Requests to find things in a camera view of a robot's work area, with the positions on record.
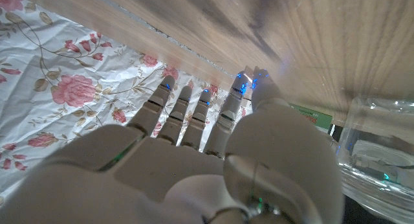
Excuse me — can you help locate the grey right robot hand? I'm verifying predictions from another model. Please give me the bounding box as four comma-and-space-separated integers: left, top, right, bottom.
0, 67, 343, 224

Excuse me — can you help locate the floral backdrop cloth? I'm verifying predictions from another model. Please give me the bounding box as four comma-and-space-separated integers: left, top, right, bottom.
0, 0, 253, 199

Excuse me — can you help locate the printed cardboard box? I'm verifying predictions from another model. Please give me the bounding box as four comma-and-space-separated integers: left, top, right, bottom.
289, 102, 334, 131

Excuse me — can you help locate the clear jar with silver lid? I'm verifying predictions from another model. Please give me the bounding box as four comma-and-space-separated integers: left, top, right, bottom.
336, 96, 414, 223

